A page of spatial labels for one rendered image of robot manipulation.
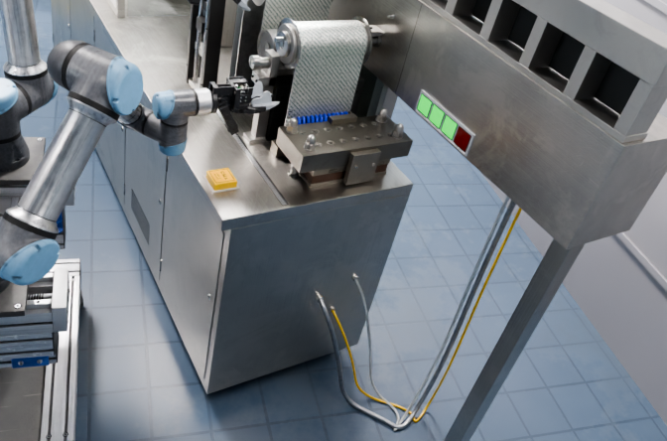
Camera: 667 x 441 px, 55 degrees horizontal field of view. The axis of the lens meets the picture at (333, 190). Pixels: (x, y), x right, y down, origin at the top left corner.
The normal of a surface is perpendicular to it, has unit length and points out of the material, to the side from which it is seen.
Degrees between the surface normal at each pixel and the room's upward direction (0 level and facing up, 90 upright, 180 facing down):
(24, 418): 0
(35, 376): 0
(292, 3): 92
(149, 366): 0
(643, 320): 90
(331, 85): 90
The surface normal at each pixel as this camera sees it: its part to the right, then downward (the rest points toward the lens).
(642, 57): -0.85, 0.15
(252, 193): 0.20, -0.79
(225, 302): 0.49, 0.60
